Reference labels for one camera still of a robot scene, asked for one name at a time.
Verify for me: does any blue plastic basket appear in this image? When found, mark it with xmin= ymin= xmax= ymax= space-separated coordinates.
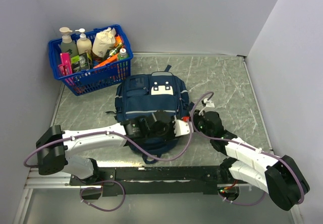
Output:
xmin=48 ymin=24 xmax=133 ymax=96

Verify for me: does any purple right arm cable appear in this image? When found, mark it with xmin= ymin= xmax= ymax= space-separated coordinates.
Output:
xmin=189 ymin=91 xmax=304 ymax=206

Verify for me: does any cream pump bottle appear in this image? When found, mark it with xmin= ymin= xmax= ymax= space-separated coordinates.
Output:
xmin=76 ymin=28 xmax=92 ymax=54

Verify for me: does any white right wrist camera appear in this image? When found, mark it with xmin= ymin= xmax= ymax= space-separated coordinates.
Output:
xmin=199 ymin=98 xmax=215 ymax=115

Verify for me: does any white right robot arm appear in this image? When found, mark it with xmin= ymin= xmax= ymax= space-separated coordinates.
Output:
xmin=192 ymin=110 xmax=310 ymax=211

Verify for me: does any green bottle white cap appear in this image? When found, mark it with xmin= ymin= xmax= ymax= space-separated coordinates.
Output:
xmin=117 ymin=48 xmax=129 ymax=61

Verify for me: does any grey-green pump bottle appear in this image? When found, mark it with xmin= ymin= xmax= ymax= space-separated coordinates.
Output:
xmin=59 ymin=27 xmax=79 ymax=58

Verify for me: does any green black box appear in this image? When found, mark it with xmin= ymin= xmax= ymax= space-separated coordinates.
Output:
xmin=71 ymin=52 xmax=93 ymax=73

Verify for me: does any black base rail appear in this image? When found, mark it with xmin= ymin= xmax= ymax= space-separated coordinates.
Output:
xmin=70 ymin=165 xmax=235 ymax=195

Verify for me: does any beige paper bag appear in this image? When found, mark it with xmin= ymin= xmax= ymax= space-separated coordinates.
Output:
xmin=92 ymin=27 xmax=116 ymax=58

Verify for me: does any pink box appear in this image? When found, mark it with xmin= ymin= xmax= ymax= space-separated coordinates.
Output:
xmin=59 ymin=52 xmax=73 ymax=76

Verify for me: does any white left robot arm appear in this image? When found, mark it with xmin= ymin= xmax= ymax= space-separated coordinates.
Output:
xmin=36 ymin=110 xmax=178 ymax=185

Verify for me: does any navy blue student backpack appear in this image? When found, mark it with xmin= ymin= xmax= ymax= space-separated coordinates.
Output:
xmin=114 ymin=65 xmax=191 ymax=164

